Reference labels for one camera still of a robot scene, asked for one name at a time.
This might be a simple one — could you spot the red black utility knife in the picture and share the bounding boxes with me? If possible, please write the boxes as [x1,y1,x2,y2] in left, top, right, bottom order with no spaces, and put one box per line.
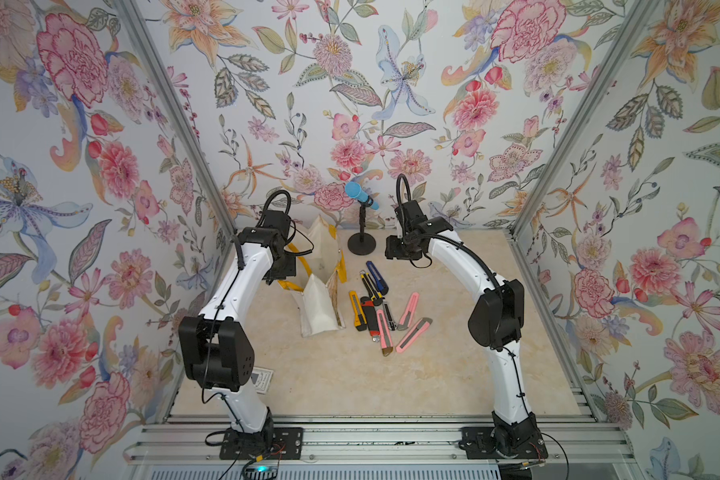
[360,296,380,342]

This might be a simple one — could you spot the grey small utility knife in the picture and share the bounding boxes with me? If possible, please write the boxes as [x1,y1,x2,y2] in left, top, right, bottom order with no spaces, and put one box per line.
[383,302,397,331]

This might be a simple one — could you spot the white canvas pouch yellow handles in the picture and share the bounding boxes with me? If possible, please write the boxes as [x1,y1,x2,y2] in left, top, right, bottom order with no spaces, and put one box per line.
[279,216,346,338]

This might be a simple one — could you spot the blue utility knife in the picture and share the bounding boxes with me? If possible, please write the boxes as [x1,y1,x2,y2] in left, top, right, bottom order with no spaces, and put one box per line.
[366,261,389,296]

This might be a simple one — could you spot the blue microphone on black stand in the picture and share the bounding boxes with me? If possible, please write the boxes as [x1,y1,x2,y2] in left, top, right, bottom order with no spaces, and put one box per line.
[345,182,379,256]

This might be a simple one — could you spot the pink utility knife right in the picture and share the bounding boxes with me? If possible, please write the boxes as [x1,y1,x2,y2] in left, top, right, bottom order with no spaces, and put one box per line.
[395,317,433,354]

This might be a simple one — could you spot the aluminium front rail frame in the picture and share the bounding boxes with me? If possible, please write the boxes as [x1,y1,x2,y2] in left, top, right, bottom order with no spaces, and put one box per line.
[124,415,644,479]

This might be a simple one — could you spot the pink utility knife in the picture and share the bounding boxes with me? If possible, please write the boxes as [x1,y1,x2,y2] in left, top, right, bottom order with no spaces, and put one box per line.
[377,308,394,357]
[395,317,433,354]
[397,292,420,331]

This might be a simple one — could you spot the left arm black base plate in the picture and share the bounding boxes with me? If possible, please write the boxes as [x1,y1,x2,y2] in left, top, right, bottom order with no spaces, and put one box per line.
[219,424,304,460]

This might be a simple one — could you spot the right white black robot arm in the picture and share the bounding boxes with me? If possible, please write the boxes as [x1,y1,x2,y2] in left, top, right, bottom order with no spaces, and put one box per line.
[385,200,543,458]

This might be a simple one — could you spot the pink utility knife left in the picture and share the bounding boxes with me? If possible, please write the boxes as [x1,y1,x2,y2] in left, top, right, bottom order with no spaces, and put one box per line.
[377,308,394,357]

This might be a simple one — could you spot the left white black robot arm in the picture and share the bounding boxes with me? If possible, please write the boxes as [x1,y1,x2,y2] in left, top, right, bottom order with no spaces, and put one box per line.
[178,210,296,434]

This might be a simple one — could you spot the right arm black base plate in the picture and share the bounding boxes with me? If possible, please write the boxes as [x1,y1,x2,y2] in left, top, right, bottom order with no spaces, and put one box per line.
[458,421,548,461]

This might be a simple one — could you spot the pink utility knife middle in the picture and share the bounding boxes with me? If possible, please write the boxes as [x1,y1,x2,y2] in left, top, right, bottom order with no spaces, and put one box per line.
[397,292,420,331]

